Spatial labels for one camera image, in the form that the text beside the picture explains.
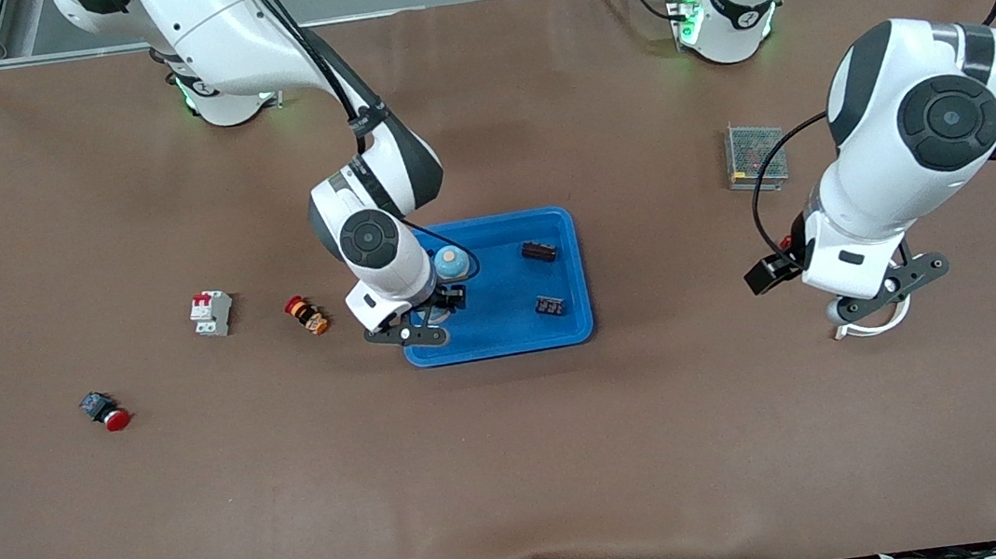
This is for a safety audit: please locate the blue plastic tray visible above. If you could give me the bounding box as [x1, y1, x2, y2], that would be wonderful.
[389, 203, 598, 371]

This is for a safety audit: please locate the red push button dark body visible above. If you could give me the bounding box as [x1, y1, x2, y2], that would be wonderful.
[77, 388, 134, 436]

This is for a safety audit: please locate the red yellow emergency stop button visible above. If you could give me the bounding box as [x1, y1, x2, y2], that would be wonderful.
[282, 293, 331, 339]

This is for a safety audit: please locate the white curved plastic bracket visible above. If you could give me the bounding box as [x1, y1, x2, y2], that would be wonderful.
[830, 296, 915, 342]

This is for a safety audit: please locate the white circuit breaker red switch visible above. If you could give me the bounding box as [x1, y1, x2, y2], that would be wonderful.
[186, 289, 237, 341]

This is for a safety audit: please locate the metal mesh power supply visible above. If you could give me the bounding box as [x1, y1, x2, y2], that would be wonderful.
[721, 117, 791, 196]

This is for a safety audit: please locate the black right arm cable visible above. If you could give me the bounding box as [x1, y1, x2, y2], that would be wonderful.
[241, 0, 483, 306]

